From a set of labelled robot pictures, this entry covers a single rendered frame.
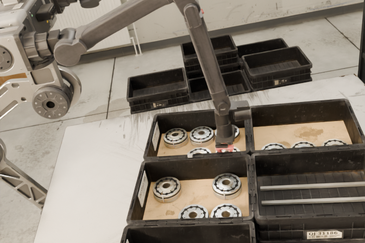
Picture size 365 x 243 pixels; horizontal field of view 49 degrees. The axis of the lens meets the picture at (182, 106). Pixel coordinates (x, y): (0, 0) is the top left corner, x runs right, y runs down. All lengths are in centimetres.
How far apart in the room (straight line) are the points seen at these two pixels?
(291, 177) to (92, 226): 79
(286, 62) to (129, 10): 190
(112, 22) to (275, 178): 79
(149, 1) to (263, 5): 349
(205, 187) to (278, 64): 158
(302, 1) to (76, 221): 365
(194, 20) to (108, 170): 95
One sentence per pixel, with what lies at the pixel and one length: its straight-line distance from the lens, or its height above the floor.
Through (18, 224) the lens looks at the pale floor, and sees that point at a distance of 293.
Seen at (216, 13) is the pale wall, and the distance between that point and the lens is 451.
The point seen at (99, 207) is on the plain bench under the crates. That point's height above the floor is 70.
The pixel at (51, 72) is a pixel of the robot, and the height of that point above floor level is 125.
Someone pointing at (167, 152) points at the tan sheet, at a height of 83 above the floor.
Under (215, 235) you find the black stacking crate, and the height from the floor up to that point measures 88.
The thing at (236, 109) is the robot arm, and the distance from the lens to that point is 142.
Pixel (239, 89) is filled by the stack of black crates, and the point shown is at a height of 38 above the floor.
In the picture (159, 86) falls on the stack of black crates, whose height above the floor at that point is 49.
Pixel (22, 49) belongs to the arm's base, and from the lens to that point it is 126.
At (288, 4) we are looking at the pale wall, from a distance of 468.
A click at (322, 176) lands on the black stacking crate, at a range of 152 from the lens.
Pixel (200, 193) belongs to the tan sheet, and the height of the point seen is 83.
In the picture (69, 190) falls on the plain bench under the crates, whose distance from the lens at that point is 187.
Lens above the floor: 188
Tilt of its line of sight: 33 degrees down
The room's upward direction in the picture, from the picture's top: 11 degrees counter-clockwise
